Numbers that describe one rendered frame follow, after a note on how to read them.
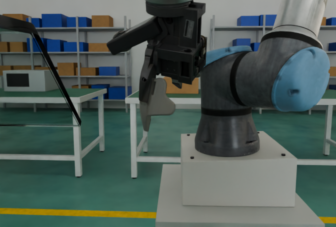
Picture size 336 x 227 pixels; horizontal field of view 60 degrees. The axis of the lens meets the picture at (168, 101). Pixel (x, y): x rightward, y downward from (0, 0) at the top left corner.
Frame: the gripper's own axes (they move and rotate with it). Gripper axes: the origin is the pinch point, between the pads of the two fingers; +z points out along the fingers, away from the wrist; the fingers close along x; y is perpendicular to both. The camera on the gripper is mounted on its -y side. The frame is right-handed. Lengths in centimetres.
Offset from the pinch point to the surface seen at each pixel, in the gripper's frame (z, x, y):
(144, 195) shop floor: 161, 86, -62
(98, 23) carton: 173, 434, -358
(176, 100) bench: 109, 150, -62
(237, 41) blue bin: 205, 522, -85
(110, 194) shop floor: 161, 76, -87
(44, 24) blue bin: 174, 390, -462
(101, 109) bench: 165, 175, -168
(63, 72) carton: 264, 363, -414
